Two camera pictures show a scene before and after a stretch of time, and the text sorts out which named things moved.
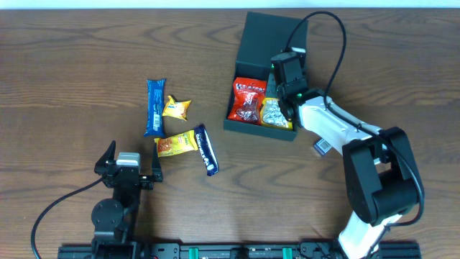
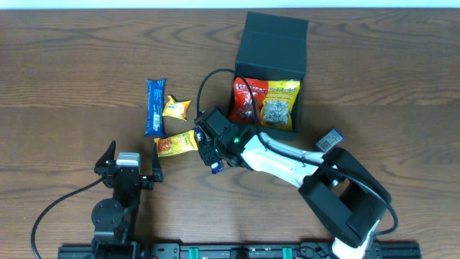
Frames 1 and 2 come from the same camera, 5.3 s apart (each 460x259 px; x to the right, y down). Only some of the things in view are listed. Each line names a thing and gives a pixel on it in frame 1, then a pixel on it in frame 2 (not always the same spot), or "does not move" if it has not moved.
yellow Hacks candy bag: (271, 114) does not move
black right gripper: (272, 91) → (206, 145)
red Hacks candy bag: (247, 98) does not move
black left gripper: (128, 178) does not move
